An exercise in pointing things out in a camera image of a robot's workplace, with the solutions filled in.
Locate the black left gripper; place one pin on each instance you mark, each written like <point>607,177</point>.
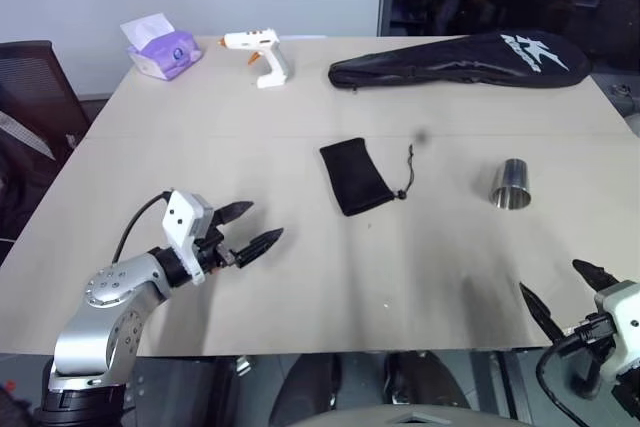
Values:
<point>215,252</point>

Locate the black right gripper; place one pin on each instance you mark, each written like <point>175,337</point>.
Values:
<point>586,367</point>

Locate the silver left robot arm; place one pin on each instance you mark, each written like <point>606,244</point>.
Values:
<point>102,292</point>

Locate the black racket bag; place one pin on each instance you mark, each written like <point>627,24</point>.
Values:
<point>465,62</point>

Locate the stainless steel cup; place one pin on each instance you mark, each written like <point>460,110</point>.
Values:
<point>511,184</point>

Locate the white hot glue gun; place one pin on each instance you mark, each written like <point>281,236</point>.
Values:
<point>260,47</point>

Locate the purple tissue pack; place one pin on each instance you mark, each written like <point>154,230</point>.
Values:
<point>165,54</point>

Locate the black mesh office chair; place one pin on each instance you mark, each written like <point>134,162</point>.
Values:
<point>30,97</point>

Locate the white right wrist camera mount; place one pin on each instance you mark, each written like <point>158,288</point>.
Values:
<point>622,327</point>

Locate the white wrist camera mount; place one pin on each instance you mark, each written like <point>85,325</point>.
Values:
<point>622,327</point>
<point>179,217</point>

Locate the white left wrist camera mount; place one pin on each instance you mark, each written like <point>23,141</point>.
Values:
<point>179,217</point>

